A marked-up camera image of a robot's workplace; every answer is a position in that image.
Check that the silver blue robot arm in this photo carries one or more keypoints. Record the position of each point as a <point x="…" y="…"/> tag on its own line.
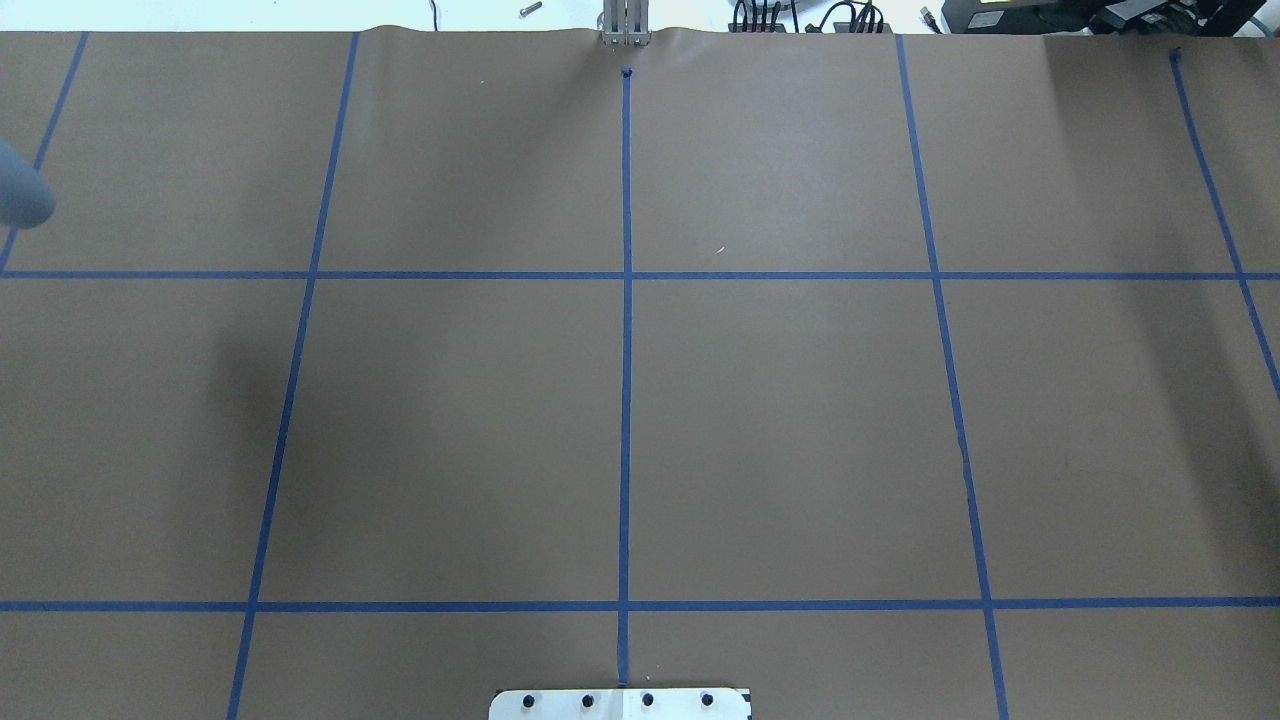
<point x="27" y="199"/>

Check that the black power strip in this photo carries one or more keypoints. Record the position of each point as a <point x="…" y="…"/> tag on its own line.
<point x="808" y="17"/>

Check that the aluminium frame post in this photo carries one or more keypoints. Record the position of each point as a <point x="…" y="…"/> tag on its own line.
<point x="625" y="23"/>

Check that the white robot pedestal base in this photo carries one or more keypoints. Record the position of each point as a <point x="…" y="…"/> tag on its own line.
<point x="623" y="703"/>

